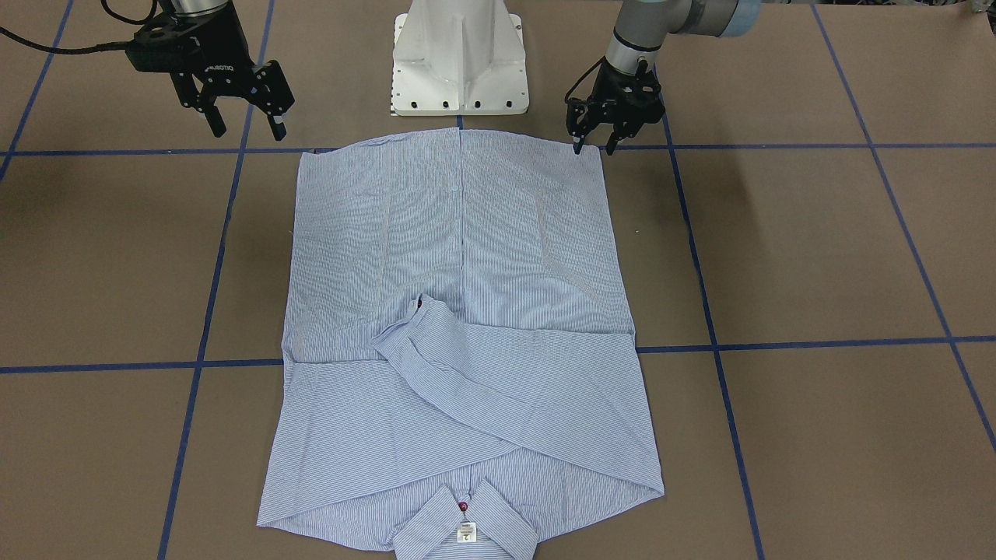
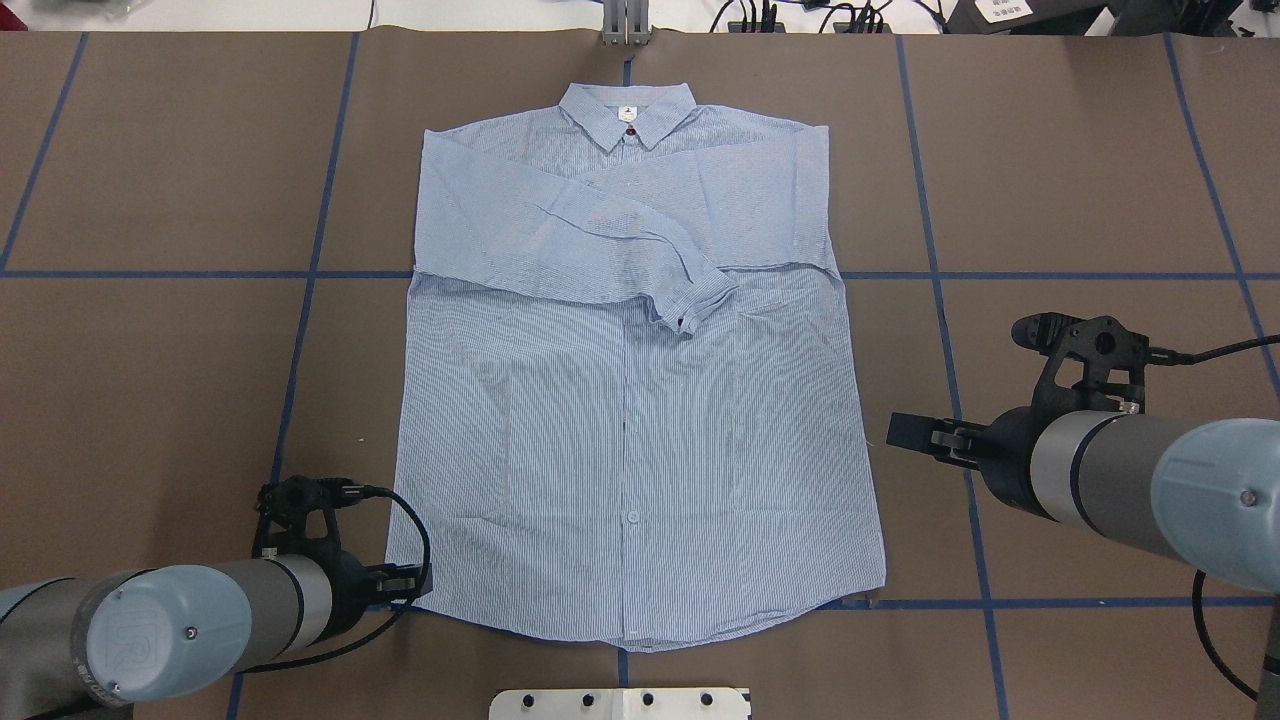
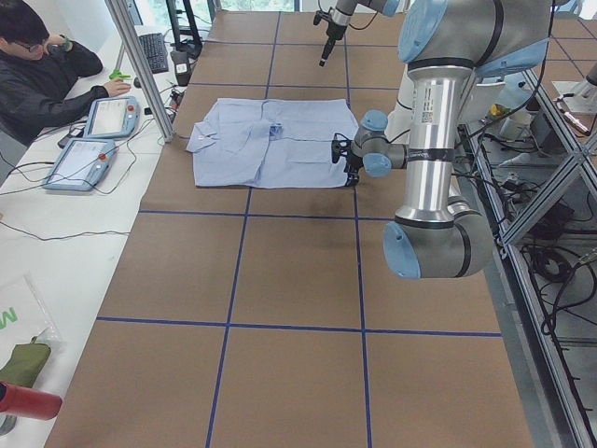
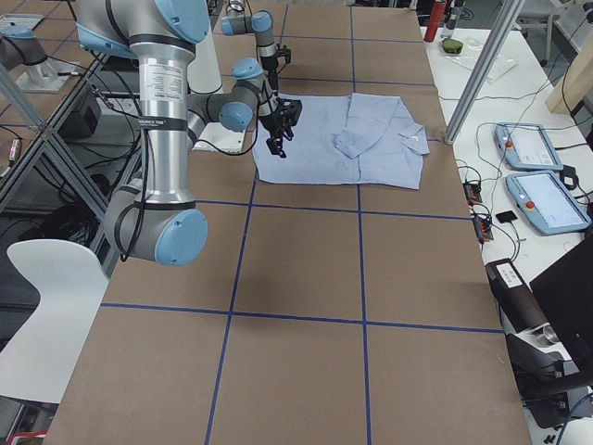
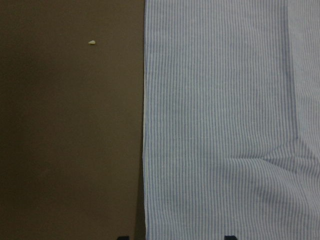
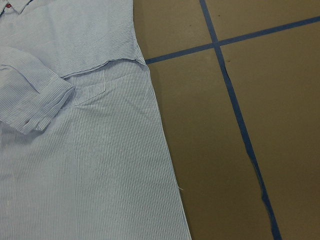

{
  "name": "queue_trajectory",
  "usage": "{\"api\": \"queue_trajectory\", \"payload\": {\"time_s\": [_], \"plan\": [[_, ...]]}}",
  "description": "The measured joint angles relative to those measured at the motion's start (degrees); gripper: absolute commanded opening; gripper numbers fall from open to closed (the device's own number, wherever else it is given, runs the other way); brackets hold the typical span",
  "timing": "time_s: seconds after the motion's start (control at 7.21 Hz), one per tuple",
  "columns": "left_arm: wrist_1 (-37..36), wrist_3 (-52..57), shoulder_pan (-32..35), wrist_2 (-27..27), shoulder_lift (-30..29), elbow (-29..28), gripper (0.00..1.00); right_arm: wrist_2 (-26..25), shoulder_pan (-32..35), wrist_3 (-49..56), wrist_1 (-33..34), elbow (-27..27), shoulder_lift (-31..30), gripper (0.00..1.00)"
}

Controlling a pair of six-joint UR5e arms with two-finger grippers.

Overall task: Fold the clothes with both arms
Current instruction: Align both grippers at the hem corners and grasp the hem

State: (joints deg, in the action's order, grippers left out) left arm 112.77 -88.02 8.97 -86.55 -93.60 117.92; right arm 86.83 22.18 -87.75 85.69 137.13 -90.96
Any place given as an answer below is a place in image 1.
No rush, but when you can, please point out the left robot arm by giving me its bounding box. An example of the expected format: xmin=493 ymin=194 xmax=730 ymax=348
xmin=563 ymin=1 xmax=762 ymax=155

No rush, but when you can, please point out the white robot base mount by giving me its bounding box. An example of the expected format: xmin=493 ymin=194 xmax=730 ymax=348
xmin=391 ymin=1 xmax=530 ymax=117

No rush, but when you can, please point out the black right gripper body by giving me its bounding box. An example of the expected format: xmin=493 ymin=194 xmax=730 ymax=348
xmin=127 ymin=6 xmax=295 ymax=110

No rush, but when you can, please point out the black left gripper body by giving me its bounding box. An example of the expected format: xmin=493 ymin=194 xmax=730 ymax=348
xmin=566 ymin=59 xmax=665 ymax=141

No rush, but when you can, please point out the light blue striped shirt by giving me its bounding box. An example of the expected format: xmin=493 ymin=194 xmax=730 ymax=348
xmin=257 ymin=128 xmax=665 ymax=559

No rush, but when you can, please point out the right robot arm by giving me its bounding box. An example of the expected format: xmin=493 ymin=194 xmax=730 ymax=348
xmin=125 ymin=1 xmax=295 ymax=142

